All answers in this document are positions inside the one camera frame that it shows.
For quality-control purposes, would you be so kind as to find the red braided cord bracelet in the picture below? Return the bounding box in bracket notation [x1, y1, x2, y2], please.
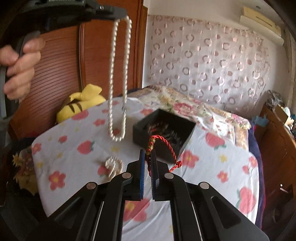
[144, 134, 183, 176]

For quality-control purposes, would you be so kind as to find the long pearl necklace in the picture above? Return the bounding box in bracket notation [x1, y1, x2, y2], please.
[107, 15, 133, 142]

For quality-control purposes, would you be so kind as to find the black jewelry box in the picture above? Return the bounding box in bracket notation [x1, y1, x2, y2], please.
[132, 109, 195, 157]

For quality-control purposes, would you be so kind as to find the person's left hand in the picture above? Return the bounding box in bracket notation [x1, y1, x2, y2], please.
[1, 37, 45, 100]

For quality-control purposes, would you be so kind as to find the wooden wardrobe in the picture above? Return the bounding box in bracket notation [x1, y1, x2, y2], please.
[8, 1, 147, 141]

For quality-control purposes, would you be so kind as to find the dark blue blanket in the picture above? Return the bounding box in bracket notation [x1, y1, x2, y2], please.
[248, 127, 266, 229]

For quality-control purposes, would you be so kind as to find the floral strawberry bed sheet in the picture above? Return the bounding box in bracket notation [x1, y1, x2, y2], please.
[31, 97, 260, 241]

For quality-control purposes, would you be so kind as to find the yellow striped plush toy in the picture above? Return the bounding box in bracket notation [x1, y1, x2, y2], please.
[56, 84, 106, 123]

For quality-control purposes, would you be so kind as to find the wooden sideboard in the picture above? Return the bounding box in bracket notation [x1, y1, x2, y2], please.
[254, 105, 295, 231]

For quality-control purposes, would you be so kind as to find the circle patterned sheer curtain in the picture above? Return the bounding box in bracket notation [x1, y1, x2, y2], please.
[144, 15, 270, 116]

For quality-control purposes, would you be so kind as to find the white air conditioner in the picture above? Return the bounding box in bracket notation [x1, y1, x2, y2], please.
[240, 6, 285, 46]

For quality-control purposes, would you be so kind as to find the small pearl bracelet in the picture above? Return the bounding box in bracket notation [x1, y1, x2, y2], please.
[101, 155, 125, 181]

